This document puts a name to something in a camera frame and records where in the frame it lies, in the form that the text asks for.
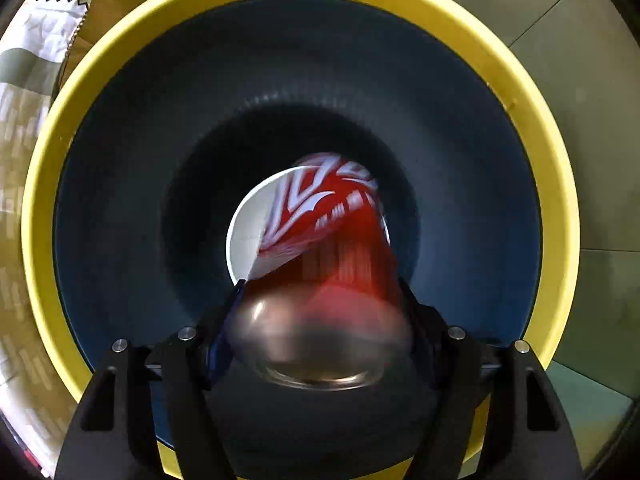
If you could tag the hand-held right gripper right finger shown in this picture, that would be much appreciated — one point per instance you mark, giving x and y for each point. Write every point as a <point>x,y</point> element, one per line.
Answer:
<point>427,355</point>

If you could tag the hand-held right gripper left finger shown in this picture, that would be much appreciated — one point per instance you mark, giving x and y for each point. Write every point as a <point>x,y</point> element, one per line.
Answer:
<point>217,360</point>

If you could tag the red drink can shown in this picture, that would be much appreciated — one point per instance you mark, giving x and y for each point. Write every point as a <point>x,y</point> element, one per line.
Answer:
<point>325,320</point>

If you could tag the red and white paper cup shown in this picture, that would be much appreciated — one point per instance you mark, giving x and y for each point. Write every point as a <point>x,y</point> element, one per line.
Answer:
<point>300,200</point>

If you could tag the yellow rimmed trash bin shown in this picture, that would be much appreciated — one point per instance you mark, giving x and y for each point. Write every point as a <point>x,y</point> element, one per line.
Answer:
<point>150,160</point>

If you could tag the yellow patterned tablecloth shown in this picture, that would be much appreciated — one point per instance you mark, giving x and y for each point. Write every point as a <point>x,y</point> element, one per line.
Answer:
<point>25,160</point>

